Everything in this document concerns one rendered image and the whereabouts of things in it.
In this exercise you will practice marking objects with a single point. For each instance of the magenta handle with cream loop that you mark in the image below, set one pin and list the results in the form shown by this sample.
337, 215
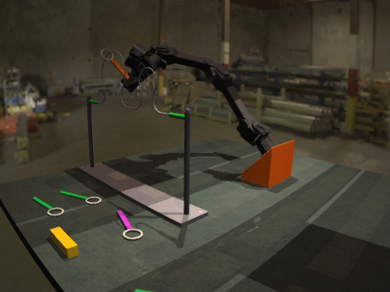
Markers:
127, 226

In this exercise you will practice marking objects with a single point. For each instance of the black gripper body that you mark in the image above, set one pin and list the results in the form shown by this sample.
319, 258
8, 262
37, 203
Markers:
146, 62

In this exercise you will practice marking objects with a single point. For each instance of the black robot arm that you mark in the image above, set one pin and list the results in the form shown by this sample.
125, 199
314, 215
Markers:
249, 126

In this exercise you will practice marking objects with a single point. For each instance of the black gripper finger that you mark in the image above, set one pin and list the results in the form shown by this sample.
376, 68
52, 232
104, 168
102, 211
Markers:
133, 79
136, 85

